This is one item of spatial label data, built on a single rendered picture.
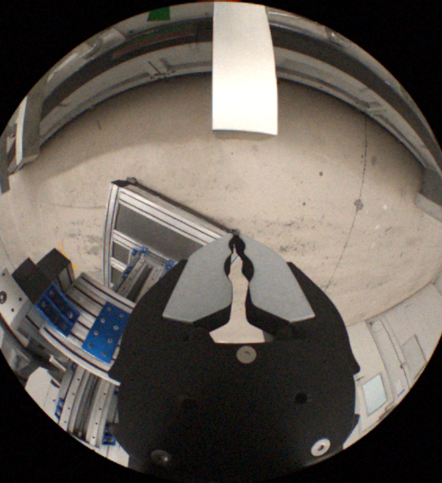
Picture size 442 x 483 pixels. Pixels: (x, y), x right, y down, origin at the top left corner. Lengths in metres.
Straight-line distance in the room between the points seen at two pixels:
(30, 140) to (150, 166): 0.88
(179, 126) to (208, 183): 0.40
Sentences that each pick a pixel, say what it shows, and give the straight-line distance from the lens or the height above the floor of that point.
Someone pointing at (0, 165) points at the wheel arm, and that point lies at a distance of 0.50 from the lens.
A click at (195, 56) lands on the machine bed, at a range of 0.92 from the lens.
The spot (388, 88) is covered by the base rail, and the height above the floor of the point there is 0.69.
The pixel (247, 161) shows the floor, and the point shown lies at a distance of 0.94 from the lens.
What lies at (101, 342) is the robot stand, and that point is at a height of 0.85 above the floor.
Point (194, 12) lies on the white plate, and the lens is 0.38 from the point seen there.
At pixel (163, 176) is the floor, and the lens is 1.01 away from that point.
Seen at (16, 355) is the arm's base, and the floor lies 1.07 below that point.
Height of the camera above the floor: 0.93
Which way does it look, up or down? 59 degrees down
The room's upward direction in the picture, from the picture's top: 174 degrees counter-clockwise
